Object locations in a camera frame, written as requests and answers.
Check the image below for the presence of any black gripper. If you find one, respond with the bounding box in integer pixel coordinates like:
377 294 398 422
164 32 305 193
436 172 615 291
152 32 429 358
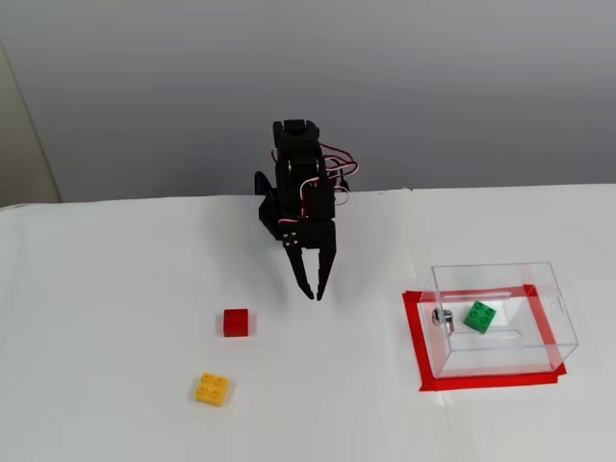
278 218 338 302

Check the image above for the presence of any green lego brick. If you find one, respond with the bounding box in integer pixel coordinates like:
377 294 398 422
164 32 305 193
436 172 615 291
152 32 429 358
462 299 499 334

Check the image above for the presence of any red lego brick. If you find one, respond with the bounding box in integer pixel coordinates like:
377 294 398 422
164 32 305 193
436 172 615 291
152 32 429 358
222 308 250 339

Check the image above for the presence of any yellow lego brick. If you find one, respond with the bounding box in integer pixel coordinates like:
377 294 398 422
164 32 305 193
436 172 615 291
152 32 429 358
193 372 231 409

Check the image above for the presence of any transparent plastic box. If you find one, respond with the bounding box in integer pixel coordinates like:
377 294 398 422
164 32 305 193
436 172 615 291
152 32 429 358
418 261 580 381

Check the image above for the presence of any black table clamp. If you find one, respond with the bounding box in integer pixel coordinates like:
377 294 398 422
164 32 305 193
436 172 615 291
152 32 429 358
253 171 280 232

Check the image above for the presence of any silver cam lock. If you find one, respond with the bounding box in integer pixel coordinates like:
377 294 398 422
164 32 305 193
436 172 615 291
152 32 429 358
430 307 456 334

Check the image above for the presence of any red white servo cable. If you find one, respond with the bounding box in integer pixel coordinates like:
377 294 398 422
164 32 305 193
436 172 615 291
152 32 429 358
319 142 361 207
277 167 334 227

